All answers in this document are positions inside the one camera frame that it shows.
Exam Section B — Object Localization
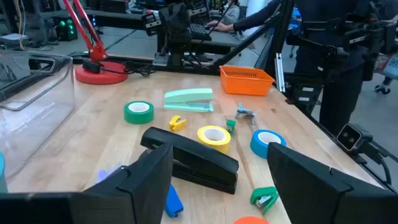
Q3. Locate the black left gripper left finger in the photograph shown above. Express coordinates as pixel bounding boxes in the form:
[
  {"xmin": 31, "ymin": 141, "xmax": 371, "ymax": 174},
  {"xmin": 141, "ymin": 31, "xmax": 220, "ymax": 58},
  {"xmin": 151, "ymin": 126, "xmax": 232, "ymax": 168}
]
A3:
[{"xmin": 0, "ymin": 142, "xmax": 174, "ymax": 224}]

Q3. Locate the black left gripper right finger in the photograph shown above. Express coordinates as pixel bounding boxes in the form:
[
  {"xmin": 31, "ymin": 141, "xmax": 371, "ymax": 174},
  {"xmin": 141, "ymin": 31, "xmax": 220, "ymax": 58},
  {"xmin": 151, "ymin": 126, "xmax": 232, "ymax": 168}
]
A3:
[{"xmin": 267, "ymin": 142, "xmax": 398, "ymax": 224}]

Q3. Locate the blue mini stapler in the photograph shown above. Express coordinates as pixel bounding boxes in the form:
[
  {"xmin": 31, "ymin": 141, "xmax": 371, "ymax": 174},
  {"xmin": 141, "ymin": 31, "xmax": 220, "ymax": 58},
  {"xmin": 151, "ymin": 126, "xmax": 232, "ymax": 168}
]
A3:
[{"xmin": 164, "ymin": 184, "xmax": 185, "ymax": 219}]

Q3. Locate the black stapler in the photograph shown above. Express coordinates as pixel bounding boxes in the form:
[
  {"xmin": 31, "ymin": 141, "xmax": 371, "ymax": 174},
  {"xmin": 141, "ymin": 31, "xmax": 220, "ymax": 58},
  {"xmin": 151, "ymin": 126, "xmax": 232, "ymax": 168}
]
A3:
[{"xmin": 140, "ymin": 126, "xmax": 240, "ymax": 195}]

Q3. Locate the orange tape roll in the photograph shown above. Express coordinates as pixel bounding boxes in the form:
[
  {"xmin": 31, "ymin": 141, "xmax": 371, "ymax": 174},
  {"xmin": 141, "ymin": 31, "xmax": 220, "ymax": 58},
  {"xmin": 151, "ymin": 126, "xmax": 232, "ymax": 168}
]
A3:
[{"xmin": 233, "ymin": 215, "xmax": 271, "ymax": 224}]

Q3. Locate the green tape roll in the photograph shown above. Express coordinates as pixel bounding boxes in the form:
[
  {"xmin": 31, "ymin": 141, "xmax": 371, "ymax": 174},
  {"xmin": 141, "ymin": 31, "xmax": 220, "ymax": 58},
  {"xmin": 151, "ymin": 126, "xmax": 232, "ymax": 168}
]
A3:
[{"xmin": 123, "ymin": 100, "xmax": 155, "ymax": 125}]

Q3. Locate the blue tape roll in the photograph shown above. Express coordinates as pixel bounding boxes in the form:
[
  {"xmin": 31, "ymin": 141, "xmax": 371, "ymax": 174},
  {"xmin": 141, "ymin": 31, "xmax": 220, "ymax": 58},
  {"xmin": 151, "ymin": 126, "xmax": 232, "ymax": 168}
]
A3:
[{"xmin": 249, "ymin": 129, "xmax": 287, "ymax": 159}]

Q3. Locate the yellow mini stapler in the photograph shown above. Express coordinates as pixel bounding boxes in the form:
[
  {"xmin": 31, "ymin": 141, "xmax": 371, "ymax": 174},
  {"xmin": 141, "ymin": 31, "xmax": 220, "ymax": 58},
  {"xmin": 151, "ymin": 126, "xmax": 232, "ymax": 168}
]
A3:
[{"xmin": 169, "ymin": 114, "xmax": 187, "ymax": 132}]

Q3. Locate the yellow tape roll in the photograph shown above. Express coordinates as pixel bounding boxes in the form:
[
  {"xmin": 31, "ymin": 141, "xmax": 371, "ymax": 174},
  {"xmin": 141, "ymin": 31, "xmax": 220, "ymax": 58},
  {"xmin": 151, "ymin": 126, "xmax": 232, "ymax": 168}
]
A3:
[{"xmin": 197, "ymin": 125, "xmax": 232, "ymax": 154}]

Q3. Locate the mint green stapler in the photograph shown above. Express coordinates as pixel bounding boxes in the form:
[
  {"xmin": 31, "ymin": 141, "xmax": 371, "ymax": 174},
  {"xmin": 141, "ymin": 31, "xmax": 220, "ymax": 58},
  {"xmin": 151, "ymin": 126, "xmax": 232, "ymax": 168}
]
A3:
[{"xmin": 164, "ymin": 88, "xmax": 215, "ymax": 113}]

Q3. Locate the light blue staple remover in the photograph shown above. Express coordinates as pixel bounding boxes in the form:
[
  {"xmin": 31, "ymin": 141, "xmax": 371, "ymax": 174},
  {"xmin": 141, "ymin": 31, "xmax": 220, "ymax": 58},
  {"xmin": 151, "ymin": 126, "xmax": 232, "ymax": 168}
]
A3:
[{"xmin": 234, "ymin": 103, "xmax": 259, "ymax": 126}]

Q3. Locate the purple staple remover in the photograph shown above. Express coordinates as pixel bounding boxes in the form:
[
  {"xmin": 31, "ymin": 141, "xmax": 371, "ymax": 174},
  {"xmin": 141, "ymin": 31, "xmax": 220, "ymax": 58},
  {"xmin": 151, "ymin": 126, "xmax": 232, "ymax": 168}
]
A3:
[{"xmin": 95, "ymin": 164, "xmax": 123, "ymax": 184}]

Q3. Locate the person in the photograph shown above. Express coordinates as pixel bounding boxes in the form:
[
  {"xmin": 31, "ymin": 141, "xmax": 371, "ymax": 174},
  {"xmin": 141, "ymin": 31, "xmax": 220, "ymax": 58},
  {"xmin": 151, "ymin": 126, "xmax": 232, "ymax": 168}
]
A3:
[
  {"xmin": 208, "ymin": 0, "xmax": 241, "ymax": 26},
  {"xmin": 233, "ymin": 0, "xmax": 398, "ymax": 136}
]

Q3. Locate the silver aluminium bar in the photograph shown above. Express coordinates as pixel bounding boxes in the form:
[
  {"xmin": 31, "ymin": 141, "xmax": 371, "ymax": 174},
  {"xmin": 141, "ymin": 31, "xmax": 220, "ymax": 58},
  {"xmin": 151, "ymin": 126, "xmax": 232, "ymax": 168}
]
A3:
[{"xmin": 274, "ymin": 52, "xmax": 286, "ymax": 93}]

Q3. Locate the orange plastic basket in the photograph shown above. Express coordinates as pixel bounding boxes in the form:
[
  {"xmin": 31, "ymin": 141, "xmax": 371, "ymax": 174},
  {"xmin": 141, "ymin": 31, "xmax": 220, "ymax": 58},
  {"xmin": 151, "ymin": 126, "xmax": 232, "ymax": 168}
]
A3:
[{"xmin": 219, "ymin": 65, "xmax": 275, "ymax": 96}]

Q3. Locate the clear plastic bin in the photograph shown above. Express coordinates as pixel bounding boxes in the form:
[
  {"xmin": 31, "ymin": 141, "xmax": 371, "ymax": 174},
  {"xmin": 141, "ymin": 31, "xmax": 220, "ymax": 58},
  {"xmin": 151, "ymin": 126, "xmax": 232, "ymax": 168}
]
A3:
[{"xmin": 0, "ymin": 49, "xmax": 76, "ymax": 179}]

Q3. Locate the teal plastic bin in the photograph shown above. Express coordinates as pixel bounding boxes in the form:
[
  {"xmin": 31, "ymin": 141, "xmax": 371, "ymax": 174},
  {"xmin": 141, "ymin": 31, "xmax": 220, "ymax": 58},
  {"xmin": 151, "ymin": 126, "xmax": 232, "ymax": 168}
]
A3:
[{"xmin": 0, "ymin": 151, "xmax": 9, "ymax": 194}]

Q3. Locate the black computer keyboard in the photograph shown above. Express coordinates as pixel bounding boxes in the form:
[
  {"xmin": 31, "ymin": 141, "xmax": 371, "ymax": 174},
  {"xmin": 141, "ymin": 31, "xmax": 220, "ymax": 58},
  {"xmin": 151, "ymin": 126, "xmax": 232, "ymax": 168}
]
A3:
[{"xmin": 188, "ymin": 23, "xmax": 213, "ymax": 42}]

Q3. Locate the grey desk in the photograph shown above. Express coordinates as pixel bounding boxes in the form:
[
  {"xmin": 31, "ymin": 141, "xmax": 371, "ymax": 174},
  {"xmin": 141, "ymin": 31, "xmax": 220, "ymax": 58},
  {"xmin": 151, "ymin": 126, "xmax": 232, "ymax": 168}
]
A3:
[{"xmin": 83, "ymin": 8, "xmax": 249, "ymax": 57}]

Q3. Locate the black computer with green lights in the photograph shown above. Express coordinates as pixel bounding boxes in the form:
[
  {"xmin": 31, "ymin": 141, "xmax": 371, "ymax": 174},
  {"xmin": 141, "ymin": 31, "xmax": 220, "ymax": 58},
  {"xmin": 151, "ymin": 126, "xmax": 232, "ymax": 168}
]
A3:
[{"xmin": 55, "ymin": 17, "xmax": 79, "ymax": 42}]

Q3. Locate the person's hand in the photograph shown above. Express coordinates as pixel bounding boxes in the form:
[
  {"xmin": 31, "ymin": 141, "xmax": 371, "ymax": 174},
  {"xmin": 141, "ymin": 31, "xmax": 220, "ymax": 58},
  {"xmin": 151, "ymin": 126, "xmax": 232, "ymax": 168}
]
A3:
[{"xmin": 207, "ymin": 20, "xmax": 235, "ymax": 33}]

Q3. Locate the black table-level camera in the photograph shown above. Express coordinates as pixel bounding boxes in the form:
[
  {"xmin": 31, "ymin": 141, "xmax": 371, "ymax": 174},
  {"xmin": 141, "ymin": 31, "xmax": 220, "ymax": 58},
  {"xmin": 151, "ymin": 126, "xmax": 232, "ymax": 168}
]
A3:
[{"xmin": 336, "ymin": 123, "xmax": 374, "ymax": 154}]

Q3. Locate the black cable bundle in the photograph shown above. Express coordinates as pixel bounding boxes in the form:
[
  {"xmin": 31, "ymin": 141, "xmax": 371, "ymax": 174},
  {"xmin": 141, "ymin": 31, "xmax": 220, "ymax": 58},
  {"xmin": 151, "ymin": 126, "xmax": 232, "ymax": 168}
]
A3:
[{"xmin": 101, "ymin": 60, "xmax": 158, "ymax": 78}]

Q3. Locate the silver arm base bracket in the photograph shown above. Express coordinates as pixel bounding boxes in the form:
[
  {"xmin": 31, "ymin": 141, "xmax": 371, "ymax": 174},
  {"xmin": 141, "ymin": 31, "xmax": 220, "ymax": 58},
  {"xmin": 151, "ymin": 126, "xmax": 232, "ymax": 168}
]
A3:
[{"xmin": 152, "ymin": 52, "xmax": 171, "ymax": 67}]

